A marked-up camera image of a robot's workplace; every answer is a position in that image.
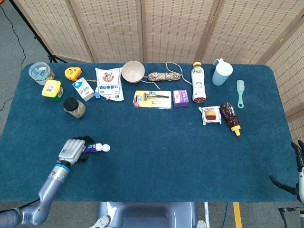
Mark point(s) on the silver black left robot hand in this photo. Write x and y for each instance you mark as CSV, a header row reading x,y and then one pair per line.
x,y
71,149

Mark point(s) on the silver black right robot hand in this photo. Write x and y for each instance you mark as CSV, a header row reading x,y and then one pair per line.
x,y
302,180

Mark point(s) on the purple white toothpaste tube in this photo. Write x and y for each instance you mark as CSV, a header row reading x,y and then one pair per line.
x,y
101,147

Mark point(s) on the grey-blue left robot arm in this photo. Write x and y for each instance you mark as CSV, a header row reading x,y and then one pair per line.
x,y
51,185

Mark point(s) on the drink bottle with yellow cap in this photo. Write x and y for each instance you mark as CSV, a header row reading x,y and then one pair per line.
x,y
198,83

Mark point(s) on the glass spice jar black lid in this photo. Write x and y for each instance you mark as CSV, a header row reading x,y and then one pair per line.
x,y
73,108

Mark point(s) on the blue white carton box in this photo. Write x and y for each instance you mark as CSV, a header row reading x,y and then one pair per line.
x,y
83,89

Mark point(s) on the green container with yellow lid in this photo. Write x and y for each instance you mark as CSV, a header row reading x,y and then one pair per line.
x,y
51,88

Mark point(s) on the yellow floor tape strip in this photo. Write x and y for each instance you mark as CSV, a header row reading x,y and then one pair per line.
x,y
237,213

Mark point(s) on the yellow tape measure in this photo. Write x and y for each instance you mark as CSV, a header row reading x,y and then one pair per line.
x,y
73,73

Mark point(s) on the white sugar bag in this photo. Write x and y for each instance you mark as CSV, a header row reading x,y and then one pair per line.
x,y
109,83

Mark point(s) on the blue felt table cover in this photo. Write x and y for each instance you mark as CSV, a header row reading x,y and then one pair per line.
x,y
152,154

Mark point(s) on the clear plastic tub with blocks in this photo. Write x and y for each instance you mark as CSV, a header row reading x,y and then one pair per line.
x,y
39,71

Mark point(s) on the razor in blister pack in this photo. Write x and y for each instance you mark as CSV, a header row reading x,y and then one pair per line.
x,y
152,99

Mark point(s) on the amber bear-shaped honey bottle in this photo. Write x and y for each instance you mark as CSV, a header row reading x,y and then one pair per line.
x,y
229,116

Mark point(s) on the grey-blue robot torso base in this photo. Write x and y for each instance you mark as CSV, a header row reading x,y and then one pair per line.
x,y
147,213

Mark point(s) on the beige bowl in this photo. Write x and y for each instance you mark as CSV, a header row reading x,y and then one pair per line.
x,y
133,71

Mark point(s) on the white table leg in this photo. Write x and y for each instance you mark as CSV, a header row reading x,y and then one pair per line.
x,y
206,213

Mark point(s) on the mint green brush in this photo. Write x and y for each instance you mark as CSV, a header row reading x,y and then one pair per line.
x,y
240,95

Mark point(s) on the cake snack packet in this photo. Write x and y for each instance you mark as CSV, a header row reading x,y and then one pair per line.
x,y
210,115

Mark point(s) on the black tripod stand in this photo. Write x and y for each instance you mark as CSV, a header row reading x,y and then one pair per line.
x,y
39,39

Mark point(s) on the purple box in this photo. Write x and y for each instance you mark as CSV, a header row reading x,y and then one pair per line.
x,y
180,97

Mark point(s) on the light blue pitcher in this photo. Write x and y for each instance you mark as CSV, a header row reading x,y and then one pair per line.
x,y
221,73

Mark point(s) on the bamboo folding screen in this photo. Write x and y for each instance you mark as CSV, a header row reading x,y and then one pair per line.
x,y
166,28

